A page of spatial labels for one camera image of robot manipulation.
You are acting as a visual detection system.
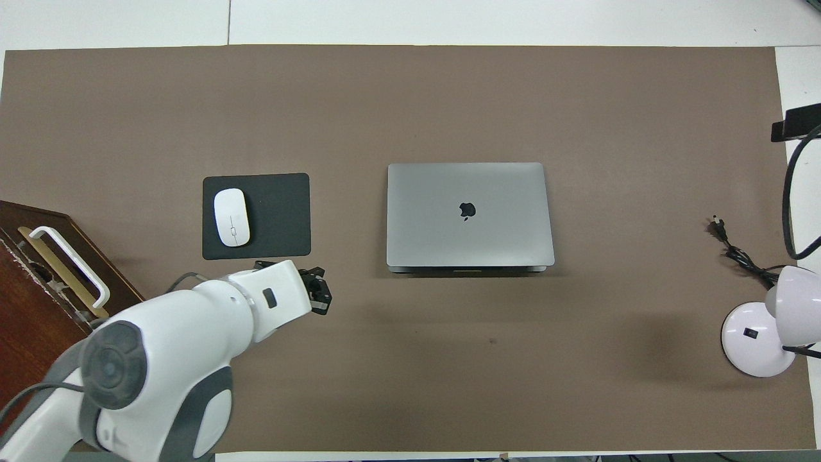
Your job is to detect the brass handle plate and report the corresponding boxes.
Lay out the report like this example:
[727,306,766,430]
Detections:
[17,226,110,320]

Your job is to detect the brown table mat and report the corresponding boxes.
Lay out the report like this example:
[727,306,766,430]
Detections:
[0,44,818,453]

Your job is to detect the white computer mouse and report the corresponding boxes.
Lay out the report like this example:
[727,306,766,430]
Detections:
[214,188,251,247]

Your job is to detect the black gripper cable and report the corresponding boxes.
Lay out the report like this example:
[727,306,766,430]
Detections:
[0,272,207,437]
[781,124,821,261]

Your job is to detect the white box handle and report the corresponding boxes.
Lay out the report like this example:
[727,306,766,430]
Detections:
[29,226,111,309]

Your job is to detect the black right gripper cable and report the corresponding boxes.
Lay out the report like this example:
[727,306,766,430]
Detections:
[781,124,821,261]

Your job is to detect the dark wooden box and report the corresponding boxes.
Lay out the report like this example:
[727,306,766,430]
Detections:
[0,200,145,418]

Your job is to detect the black mouse pad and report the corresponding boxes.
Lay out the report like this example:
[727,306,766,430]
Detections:
[202,173,312,261]

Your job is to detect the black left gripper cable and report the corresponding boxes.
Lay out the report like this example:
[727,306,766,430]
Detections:
[0,272,207,437]

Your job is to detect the white desk lamp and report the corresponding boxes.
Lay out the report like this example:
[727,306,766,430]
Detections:
[721,265,821,378]

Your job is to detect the black lamp power cable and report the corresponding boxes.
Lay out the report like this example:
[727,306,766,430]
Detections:
[707,217,782,289]

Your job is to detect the grey aluminium laptop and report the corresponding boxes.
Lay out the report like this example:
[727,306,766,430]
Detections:
[386,162,555,275]

